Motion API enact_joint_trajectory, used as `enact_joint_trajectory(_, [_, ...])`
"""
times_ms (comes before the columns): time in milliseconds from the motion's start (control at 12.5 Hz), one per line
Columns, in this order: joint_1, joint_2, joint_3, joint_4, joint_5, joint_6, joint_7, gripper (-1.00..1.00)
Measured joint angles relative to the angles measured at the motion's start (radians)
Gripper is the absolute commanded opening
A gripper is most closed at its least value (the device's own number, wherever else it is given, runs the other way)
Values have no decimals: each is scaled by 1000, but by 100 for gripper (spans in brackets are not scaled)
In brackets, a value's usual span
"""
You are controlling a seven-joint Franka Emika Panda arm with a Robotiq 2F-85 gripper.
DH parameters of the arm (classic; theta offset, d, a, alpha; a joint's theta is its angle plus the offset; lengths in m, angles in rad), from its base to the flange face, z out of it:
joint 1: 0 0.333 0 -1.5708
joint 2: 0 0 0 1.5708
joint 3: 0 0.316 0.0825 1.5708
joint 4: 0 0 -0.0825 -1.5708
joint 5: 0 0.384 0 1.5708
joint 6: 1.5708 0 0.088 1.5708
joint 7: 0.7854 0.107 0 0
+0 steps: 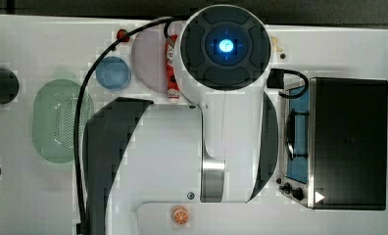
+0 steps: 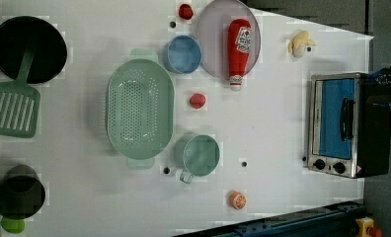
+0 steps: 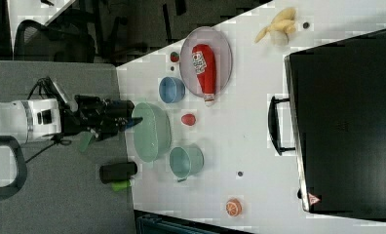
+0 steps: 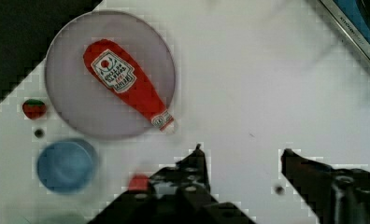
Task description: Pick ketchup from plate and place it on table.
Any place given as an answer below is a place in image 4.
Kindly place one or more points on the blue cup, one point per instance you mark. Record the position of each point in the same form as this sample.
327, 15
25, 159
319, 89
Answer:
67, 166

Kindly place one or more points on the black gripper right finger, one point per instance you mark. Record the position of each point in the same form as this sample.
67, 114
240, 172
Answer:
336, 196

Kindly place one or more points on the silver toaster oven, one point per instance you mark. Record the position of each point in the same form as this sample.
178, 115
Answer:
352, 18

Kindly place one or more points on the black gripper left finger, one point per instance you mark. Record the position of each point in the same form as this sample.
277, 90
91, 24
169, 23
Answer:
179, 194

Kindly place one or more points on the red plush tomato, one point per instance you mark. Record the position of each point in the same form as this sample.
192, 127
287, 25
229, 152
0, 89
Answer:
139, 182

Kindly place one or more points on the red plush strawberry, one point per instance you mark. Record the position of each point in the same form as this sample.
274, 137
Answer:
34, 109

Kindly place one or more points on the red plush ketchup bottle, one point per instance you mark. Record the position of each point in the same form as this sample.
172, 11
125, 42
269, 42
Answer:
120, 73

